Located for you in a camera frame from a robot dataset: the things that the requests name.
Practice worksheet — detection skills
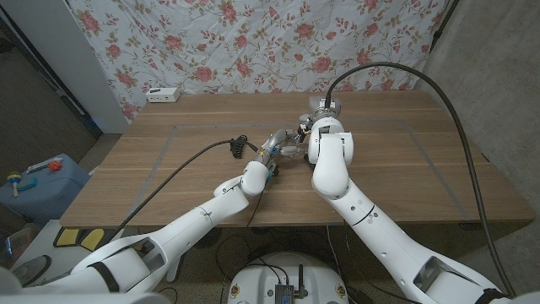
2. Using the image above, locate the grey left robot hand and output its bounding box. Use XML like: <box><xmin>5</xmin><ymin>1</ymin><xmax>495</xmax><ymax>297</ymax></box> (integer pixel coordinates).
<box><xmin>252</xmin><ymin>128</ymin><xmax>310</xmax><ymax>168</ymax></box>

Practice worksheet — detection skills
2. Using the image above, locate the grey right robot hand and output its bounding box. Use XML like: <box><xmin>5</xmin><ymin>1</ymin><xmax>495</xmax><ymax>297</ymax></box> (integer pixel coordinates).
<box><xmin>297</xmin><ymin>95</ymin><xmax>343</xmax><ymax>135</ymax></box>

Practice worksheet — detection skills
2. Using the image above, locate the clear dispenser bottle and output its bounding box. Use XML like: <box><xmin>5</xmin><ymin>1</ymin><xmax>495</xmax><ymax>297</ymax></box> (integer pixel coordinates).
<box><xmin>281</xmin><ymin>133</ymin><xmax>310</xmax><ymax>160</ymax></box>

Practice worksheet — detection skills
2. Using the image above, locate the black hair claw clip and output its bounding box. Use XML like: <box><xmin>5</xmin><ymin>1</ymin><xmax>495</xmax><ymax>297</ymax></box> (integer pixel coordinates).
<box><xmin>229</xmin><ymin>134</ymin><xmax>250</xmax><ymax>160</ymax></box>

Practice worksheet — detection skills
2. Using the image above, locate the floral backdrop cloth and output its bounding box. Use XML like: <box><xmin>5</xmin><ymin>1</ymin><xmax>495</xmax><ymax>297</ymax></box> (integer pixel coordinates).
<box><xmin>67</xmin><ymin>0</ymin><xmax>451</xmax><ymax>122</ymax></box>

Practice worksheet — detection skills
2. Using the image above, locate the white power strip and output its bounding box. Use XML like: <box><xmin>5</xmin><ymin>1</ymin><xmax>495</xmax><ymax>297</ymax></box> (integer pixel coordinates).
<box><xmin>145</xmin><ymin>86</ymin><xmax>181</xmax><ymax>104</ymax></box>

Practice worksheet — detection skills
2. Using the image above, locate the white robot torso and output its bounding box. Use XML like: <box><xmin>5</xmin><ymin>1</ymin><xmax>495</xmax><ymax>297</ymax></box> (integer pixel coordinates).
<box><xmin>227</xmin><ymin>252</ymin><xmax>350</xmax><ymax>304</ymax></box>

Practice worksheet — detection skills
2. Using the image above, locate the black backdrop stand pole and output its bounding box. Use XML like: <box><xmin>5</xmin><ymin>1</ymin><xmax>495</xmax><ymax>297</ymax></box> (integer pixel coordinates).
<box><xmin>429</xmin><ymin>0</ymin><xmax>461</xmax><ymax>54</ymax></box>

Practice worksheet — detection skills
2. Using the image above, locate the grey module with antenna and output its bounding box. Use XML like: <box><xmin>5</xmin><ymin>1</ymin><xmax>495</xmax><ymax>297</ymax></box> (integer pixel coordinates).
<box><xmin>275</xmin><ymin>264</ymin><xmax>309</xmax><ymax>304</ymax></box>

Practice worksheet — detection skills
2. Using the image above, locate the white table leg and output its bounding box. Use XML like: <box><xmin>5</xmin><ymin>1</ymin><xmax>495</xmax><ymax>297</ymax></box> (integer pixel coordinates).
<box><xmin>165</xmin><ymin>255</ymin><xmax>186</xmax><ymax>283</ymax></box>

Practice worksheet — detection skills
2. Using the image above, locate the yellow black floor mat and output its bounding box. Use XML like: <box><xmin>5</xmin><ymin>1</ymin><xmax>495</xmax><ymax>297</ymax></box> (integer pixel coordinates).
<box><xmin>52</xmin><ymin>226</ymin><xmax>107</xmax><ymax>252</ymax></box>

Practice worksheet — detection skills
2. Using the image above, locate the white pillar panel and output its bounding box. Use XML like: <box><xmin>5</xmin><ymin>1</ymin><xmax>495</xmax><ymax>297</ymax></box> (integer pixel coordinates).
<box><xmin>0</xmin><ymin>0</ymin><xmax>130</xmax><ymax>135</ymax></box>

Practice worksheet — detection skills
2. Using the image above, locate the blue storage box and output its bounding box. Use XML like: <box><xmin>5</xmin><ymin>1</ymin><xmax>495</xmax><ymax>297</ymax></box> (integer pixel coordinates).
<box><xmin>0</xmin><ymin>153</ymin><xmax>90</xmax><ymax>225</ymax></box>

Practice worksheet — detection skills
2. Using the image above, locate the teal toy piece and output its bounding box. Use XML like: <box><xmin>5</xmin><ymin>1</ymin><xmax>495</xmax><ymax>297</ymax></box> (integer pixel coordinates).
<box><xmin>16</xmin><ymin>177</ymin><xmax>39</xmax><ymax>192</ymax></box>

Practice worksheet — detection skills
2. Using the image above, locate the wooden maraca toy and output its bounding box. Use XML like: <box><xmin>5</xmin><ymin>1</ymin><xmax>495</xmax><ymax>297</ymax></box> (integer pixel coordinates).
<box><xmin>6</xmin><ymin>171</ymin><xmax>23</xmax><ymax>198</ymax></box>

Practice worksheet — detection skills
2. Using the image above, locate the grey shoe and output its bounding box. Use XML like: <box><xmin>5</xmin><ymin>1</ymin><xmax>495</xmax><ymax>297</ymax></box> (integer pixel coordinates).
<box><xmin>6</xmin><ymin>254</ymin><xmax>52</xmax><ymax>291</ymax></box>

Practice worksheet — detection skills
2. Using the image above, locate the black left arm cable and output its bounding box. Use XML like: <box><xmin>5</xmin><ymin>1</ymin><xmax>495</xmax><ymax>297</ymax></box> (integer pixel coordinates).
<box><xmin>94</xmin><ymin>140</ymin><xmax>261</xmax><ymax>250</ymax></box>

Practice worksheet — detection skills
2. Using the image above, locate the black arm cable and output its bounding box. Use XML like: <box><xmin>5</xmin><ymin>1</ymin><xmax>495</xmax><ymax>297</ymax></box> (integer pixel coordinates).
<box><xmin>94</xmin><ymin>140</ymin><xmax>261</xmax><ymax>250</ymax></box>
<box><xmin>323</xmin><ymin>61</ymin><xmax>518</xmax><ymax>299</ymax></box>

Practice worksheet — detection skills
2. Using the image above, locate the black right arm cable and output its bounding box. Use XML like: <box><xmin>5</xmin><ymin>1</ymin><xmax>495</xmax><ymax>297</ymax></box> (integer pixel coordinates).
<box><xmin>323</xmin><ymin>61</ymin><xmax>518</xmax><ymax>299</ymax></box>

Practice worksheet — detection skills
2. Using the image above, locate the black floor cable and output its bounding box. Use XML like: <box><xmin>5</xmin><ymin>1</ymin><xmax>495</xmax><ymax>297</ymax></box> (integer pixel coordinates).
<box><xmin>326</xmin><ymin>225</ymin><xmax>354</xmax><ymax>295</ymax></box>
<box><xmin>213</xmin><ymin>234</ymin><xmax>257</xmax><ymax>283</ymax></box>

